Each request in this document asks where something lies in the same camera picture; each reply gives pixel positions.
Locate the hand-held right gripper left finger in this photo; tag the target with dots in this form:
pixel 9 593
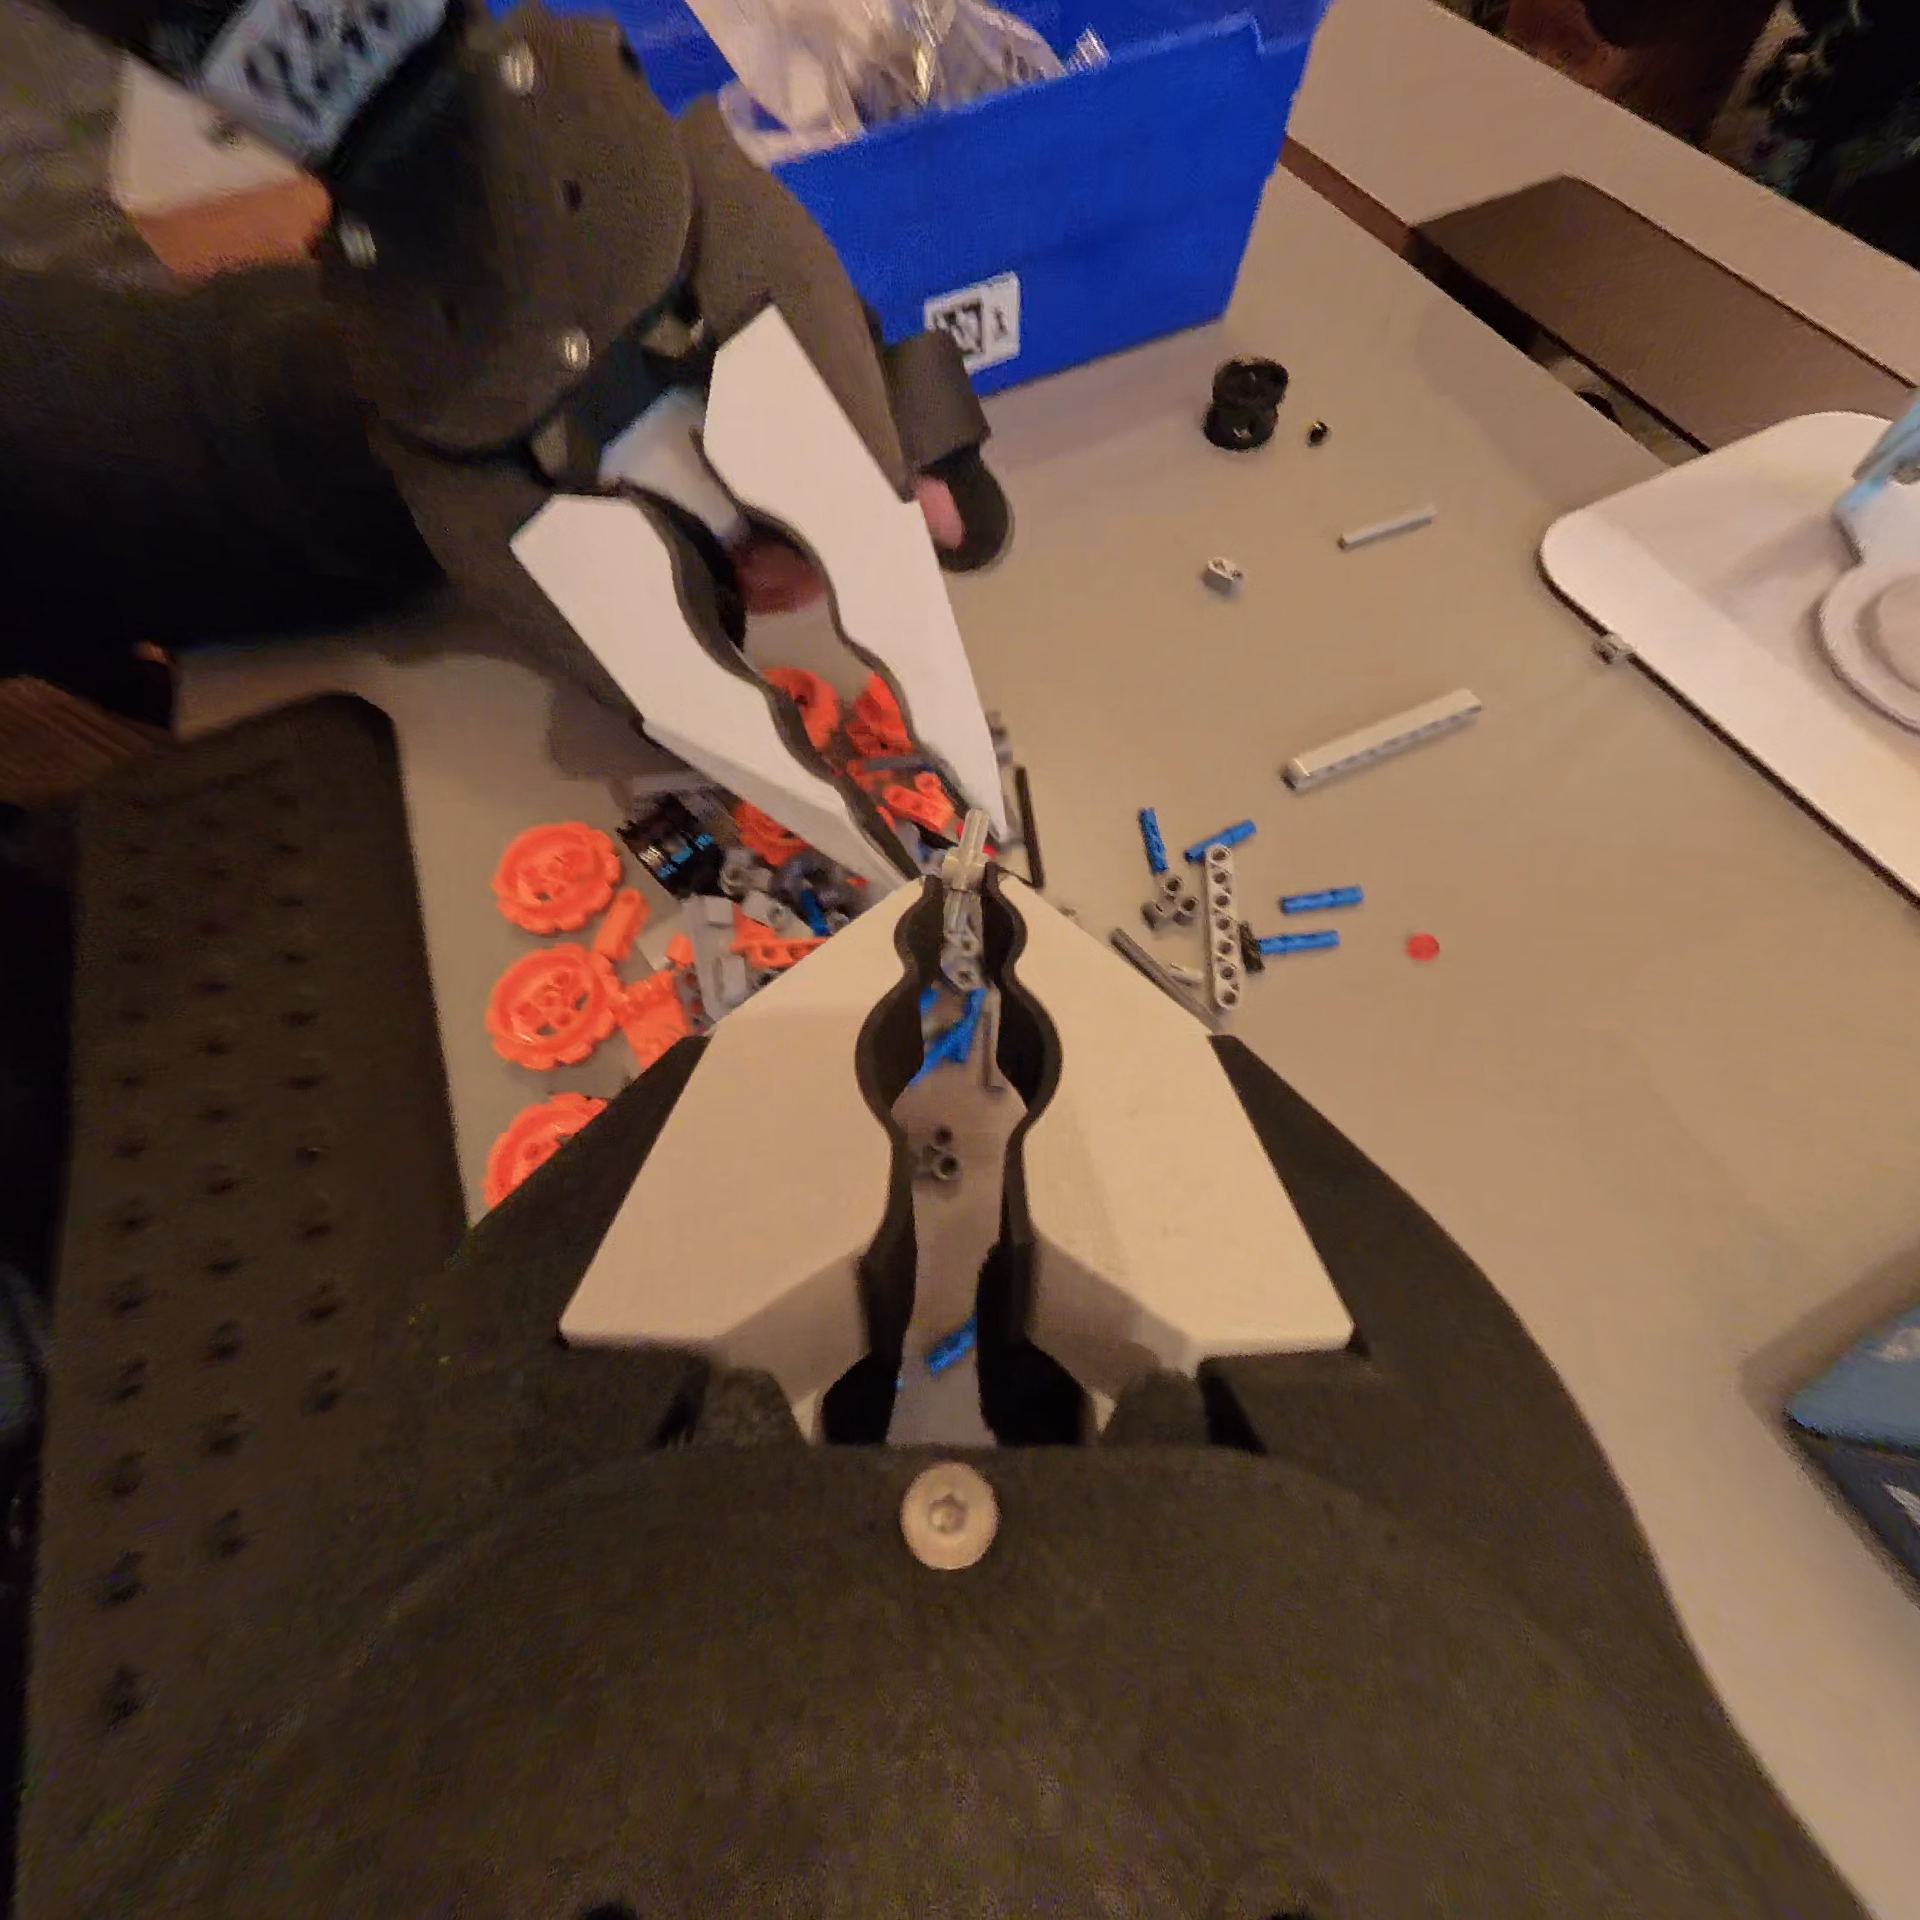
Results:
pixel 750 1184

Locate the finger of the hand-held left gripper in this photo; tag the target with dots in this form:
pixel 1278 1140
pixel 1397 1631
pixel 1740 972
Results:
pixel 855 511
pixel 646 630

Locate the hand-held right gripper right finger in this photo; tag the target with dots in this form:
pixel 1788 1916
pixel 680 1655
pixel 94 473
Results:
pixel 1155 1184

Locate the grey cross connector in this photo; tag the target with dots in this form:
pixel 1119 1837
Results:
pixel 967 870

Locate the person's left forearm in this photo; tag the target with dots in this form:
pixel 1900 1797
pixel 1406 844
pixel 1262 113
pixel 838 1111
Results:
pixel 149 452

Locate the person's left hand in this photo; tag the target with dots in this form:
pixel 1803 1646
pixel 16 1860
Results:
pixel 781 580

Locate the orange gear wheel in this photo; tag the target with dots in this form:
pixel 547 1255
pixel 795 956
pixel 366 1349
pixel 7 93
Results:
pixel 557 879
pixel 534 1142
pixel 803 705
pixel 883 721
pixel 551 1004

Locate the orange angular part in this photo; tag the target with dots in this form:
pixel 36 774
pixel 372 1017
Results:
pixel 657 1014

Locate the black and blue part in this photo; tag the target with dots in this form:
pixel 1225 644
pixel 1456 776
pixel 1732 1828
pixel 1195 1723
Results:
pixel 669 839

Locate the dark grey axle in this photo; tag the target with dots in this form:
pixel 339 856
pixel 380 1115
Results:
pixel 1161 967

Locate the light grey holed beam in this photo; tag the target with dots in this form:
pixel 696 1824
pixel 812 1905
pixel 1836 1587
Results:
pixel 1223 937

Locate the blue pin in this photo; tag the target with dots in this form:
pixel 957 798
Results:
pixel 1319 901
pixel 1292 945
pixel 1220 839
pixel 1153 839

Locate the grey double-hole connector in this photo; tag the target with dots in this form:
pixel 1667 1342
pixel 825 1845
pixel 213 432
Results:
pixel 1172 901

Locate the blue plastic bin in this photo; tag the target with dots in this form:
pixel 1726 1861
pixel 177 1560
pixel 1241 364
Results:
pixel 1049 212

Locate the small black wheel hub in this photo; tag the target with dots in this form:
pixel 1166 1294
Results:
pixel 1244 404

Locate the clear bag of parts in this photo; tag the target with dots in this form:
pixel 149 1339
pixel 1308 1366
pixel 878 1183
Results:
pixel 901 60

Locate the long light grey beam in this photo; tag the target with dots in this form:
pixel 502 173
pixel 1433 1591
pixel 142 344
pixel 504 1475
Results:
pixel 1381 739

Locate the black dimpled pad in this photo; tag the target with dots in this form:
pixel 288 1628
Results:
pixel 224 1201

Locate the blue robot kit box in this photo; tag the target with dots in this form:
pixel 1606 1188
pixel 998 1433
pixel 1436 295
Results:
pixel 1868 1441

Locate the white stand base board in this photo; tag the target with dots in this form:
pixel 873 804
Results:
pixel 1695 599

